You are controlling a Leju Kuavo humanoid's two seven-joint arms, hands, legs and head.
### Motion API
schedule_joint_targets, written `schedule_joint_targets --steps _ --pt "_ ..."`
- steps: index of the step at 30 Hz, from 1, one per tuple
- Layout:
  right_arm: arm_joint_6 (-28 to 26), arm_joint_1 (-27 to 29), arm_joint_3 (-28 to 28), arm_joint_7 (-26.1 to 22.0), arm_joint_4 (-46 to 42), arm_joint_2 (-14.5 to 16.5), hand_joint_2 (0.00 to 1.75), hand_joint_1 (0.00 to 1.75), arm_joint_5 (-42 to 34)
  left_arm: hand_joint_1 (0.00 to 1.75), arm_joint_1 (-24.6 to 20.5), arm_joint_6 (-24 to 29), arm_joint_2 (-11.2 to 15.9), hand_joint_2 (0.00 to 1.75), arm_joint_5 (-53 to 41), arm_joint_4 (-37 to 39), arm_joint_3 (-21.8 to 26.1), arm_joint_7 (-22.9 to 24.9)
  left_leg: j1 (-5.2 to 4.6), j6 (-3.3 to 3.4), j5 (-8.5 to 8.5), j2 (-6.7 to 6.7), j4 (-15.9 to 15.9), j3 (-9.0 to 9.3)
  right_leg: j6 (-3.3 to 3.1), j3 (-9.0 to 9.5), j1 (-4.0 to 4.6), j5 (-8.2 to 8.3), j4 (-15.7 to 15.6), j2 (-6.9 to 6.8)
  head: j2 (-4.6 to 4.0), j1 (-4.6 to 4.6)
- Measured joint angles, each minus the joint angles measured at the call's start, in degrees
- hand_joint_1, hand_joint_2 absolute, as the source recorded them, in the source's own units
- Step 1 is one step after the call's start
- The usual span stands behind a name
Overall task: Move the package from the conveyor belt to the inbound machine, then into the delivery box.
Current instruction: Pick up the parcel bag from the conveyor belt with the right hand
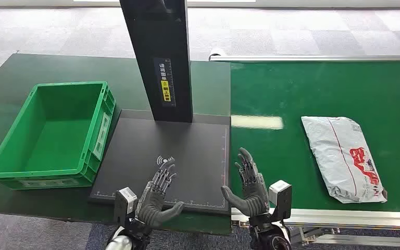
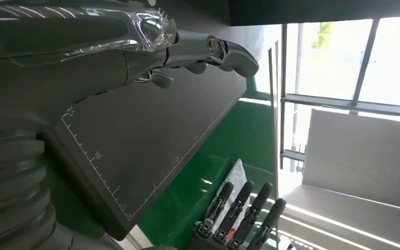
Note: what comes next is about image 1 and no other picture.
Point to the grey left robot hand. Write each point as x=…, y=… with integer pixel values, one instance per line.
x=150, y=207

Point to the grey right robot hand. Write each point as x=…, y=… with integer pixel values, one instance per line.
x=255, y=200

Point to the grey polybag package red print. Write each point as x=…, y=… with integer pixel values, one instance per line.
x=338, y=155

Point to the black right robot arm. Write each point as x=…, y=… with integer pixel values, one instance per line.
x=269, y=238

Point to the green conveyor belt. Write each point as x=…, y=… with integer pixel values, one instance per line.
x=324, y=89

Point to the white conveyor roller end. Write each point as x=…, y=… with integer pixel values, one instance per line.
x=217, y=51

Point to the green plastic crate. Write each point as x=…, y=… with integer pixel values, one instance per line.
x=58, y=138

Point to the black yellow column label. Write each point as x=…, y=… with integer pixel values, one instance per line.
x=165, y=82

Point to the black scanner column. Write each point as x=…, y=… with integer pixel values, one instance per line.
x=158, y=41

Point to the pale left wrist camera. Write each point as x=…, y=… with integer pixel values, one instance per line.
x=125, y=200

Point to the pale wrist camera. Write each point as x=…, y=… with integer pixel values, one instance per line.
x=281, y=195
x=125, y=200

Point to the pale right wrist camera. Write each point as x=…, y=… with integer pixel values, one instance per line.
x=281, y=195

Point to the black scanner base plate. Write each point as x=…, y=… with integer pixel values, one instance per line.
x=193, y=155

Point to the wide aluminium conveyor rail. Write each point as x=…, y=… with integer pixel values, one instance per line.
x=351, y=219

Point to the thin aluminium conveyor rail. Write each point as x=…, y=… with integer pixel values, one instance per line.
x=324, y=58

